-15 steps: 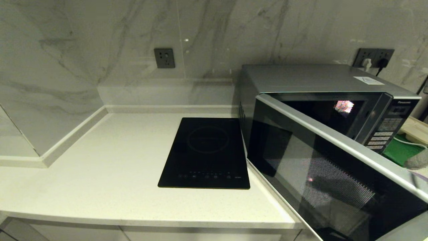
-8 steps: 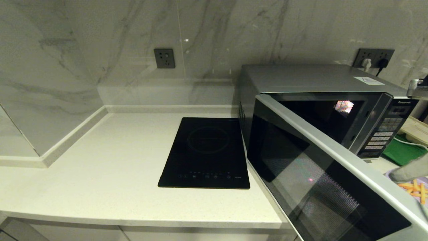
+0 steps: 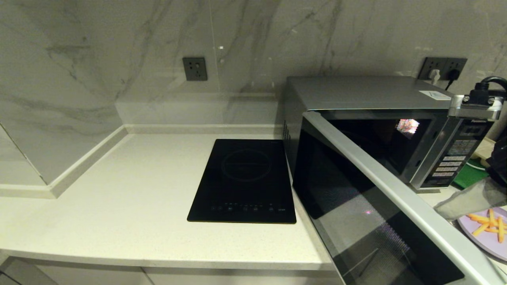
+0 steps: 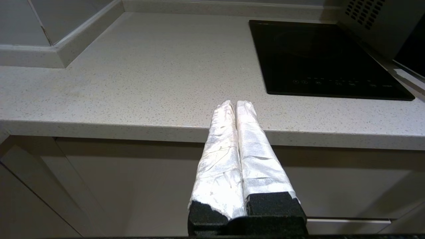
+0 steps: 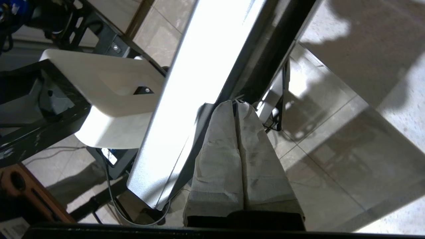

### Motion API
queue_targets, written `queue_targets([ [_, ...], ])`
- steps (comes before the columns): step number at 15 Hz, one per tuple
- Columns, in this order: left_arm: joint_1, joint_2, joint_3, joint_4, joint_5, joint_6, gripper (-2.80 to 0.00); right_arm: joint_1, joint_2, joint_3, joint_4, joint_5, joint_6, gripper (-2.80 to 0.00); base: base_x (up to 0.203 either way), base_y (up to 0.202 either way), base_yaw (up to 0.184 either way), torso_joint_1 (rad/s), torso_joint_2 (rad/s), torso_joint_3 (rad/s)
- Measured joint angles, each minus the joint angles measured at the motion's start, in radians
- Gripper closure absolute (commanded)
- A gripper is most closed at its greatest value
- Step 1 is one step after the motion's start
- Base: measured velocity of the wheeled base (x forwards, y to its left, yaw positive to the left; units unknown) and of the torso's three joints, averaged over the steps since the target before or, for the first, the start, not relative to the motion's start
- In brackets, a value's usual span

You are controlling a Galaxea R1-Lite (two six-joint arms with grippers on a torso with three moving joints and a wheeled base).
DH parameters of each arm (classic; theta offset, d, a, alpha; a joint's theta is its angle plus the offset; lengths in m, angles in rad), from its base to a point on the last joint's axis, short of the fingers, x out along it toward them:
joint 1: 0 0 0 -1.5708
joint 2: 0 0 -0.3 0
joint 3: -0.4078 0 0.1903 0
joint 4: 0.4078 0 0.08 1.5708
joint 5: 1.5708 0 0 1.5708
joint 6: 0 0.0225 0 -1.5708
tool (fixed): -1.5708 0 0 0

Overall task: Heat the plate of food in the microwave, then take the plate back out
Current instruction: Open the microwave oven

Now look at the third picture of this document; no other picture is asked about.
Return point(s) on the beige corner cabinet panel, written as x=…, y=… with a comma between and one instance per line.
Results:
x=23, y=275

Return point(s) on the purple plate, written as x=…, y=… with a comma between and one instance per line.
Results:
x=491, y=243

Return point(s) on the grey double wall socket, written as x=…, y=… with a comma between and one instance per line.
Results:
x=443, y=62

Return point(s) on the green cutting board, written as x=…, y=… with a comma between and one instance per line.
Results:
x=469, y=178

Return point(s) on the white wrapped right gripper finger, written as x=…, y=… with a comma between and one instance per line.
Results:
x=471, y=200

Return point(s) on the white plug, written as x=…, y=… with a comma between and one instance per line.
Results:
x=434, y=75

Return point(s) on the beige cabinet drawer front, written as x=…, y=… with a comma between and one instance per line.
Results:
x=87, y=277
x=237, y=279

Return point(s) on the black plug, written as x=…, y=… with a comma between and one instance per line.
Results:
x=454, y=74

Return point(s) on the black induction cooktop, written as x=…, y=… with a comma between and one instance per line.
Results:
x=241, y=182

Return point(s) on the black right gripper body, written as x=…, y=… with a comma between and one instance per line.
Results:
x=500, y=162

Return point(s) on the grey single wall socket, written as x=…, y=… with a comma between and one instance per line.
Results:
x=195, y=69

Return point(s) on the dark glass microwave door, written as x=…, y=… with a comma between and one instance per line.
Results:
x=356, y=221

